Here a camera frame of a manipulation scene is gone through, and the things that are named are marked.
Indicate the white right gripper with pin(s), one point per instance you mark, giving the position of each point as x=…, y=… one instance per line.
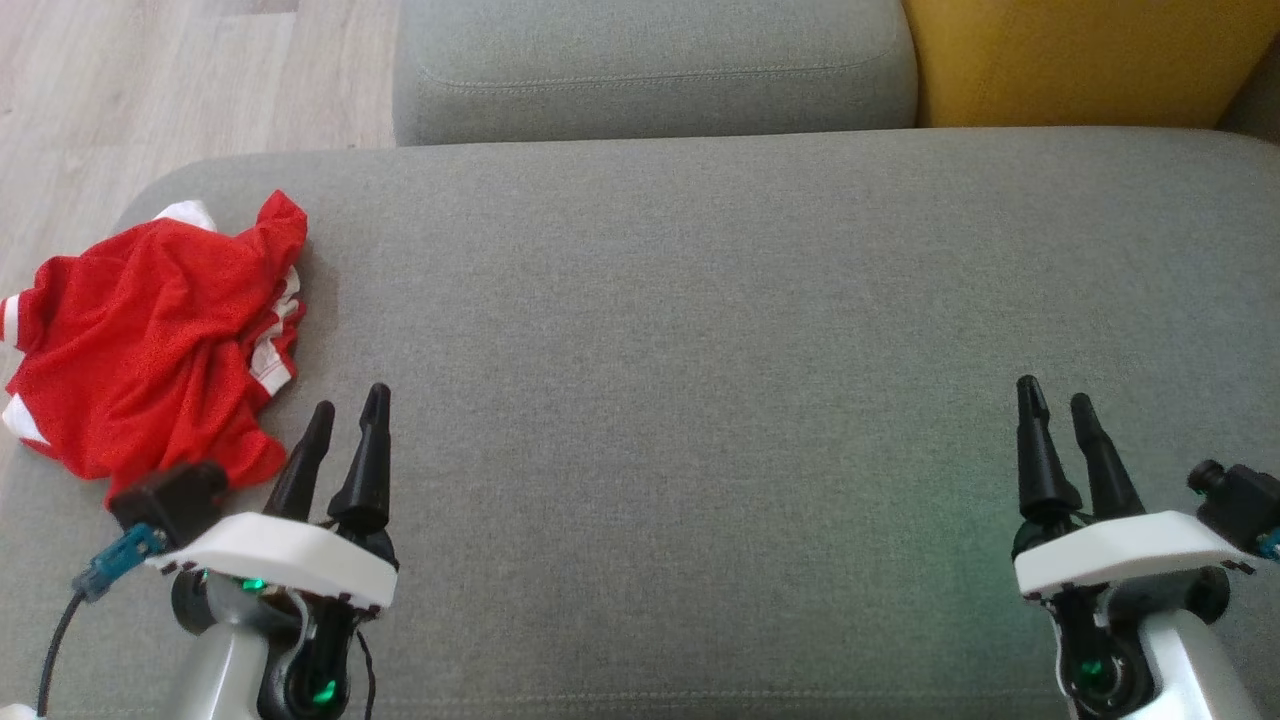
x=1120, y=555

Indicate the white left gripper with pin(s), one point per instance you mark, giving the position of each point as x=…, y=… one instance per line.
x=280, y=560

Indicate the red shirt white sleeves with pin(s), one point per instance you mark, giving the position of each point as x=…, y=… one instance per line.
x=130, y=330

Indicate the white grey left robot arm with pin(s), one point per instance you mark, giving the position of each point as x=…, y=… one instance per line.
x=215, y=670

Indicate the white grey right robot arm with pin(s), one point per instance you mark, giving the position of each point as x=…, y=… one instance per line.
x=1205, y=670

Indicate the large yellow sofa back cushion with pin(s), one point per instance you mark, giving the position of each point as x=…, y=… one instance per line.
x=1080, y=60

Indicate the long grey sofa seat cushion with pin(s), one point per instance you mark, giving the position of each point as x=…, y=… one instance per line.
x=650, y=70

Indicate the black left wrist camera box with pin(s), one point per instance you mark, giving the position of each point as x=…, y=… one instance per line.
x=170, y=500

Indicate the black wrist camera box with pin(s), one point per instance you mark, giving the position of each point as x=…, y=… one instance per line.
x=170, y=500
x=1240, y=500

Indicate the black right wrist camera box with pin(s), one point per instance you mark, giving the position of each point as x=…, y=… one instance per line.
x=1240, y=500

